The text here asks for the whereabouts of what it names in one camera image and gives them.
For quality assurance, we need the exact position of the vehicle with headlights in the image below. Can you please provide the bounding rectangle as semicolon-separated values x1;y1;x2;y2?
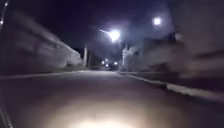
100;59;120;72

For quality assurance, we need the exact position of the pole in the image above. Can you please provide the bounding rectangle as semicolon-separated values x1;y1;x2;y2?
82;43;89;68

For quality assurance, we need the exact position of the street lamp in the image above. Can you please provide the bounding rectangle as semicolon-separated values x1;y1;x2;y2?
98;27;122;44
151;15;164;28

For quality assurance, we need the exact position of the dark asphalt road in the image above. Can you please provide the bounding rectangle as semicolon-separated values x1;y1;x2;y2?
0;69;224;128

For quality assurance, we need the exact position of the building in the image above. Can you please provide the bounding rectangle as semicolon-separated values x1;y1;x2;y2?
120;0;224;84

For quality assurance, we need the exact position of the pale kerb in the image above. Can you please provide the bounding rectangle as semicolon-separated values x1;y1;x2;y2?
117;71;224;102

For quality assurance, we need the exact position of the long pale wall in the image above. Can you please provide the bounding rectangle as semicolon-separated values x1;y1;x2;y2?
0;9;84;76

